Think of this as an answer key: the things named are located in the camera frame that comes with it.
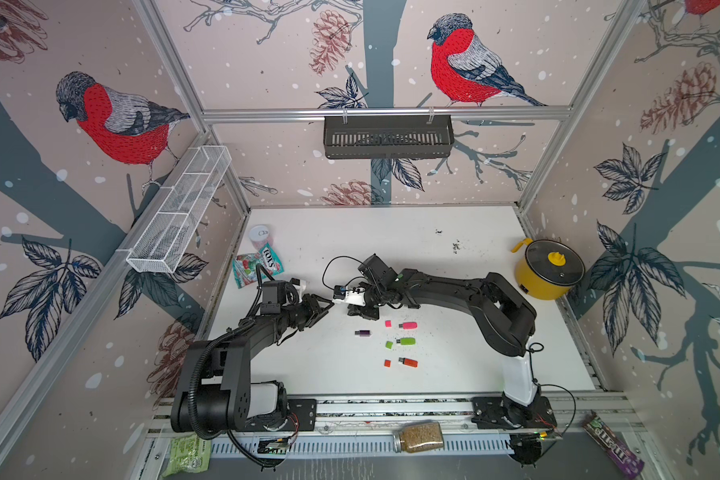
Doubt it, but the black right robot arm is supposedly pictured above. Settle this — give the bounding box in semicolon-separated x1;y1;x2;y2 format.
332;255;541;429

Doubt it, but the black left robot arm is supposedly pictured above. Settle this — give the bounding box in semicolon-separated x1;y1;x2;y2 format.
170;280;333;440

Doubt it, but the red usb drive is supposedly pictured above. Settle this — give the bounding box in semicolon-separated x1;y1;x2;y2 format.
398;357;418;368

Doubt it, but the green candy packet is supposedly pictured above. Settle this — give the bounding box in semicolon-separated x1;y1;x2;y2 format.
233;244;285;288

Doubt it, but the pink can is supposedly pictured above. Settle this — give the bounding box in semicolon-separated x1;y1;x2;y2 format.
248;224;272;251

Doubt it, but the glass jar of seeds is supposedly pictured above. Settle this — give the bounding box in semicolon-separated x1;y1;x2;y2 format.
393;421;445;454

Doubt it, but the yellow pot with black lid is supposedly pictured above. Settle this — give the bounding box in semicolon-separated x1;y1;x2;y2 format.
511;238;586;300

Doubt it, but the green snack bag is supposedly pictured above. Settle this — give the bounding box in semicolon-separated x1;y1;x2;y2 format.
161;435;212;479

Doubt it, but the purple candy bar wrapper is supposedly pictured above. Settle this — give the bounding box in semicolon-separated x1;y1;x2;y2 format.
582;410;645;480

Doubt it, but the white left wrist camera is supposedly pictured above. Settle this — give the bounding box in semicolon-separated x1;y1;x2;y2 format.
289;277;307;298

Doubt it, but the white wire mesh shelf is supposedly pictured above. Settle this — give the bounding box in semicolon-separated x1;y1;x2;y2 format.
126;145;231;273

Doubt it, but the black wire basket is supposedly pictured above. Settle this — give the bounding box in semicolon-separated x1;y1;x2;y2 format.
323;115;455;160

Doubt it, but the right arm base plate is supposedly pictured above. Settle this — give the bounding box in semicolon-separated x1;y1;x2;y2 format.
471;394;558;431

